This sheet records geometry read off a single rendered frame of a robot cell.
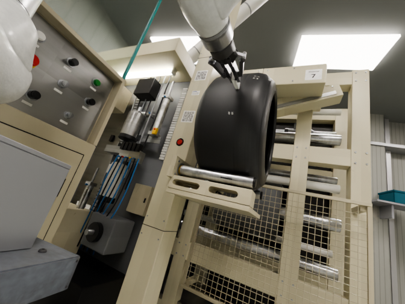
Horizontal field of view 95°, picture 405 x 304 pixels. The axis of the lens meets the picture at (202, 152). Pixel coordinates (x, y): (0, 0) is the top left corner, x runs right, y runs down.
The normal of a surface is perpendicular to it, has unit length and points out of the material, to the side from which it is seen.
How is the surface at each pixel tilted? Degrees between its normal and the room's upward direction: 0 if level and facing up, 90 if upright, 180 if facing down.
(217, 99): 91
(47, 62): 90
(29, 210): 90
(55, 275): 90
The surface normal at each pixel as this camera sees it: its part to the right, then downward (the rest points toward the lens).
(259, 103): 0.33, -0.20
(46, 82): 0.90, 0.11
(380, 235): -0.21, -0.36
